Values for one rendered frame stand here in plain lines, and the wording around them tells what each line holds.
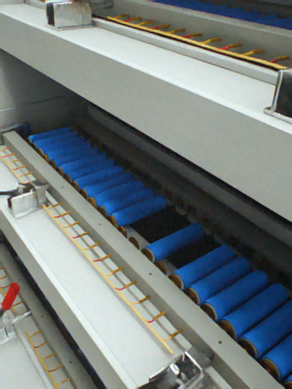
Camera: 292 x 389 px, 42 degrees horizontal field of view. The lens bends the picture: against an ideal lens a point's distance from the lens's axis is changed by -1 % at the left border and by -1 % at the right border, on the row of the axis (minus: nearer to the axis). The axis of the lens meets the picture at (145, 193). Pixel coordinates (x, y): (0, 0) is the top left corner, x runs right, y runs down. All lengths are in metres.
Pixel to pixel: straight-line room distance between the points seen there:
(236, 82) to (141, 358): 0.21
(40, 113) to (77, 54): 0.29
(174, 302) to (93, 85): 0.19
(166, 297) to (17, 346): 0.29
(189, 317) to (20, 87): 0.42
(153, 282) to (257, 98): 0.17
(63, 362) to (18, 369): 0.06
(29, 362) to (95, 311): 0.22
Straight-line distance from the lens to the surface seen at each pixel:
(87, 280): 0.36
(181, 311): 0.31
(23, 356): 0.55
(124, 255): 0.35
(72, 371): 0.50
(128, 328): 0.33
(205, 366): 0.28
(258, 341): 0.31
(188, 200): 0.43
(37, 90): 0.62
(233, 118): 0.21
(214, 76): 0.26
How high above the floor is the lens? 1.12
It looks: 20 degrees down
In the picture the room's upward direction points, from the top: 19 degrees clockwise
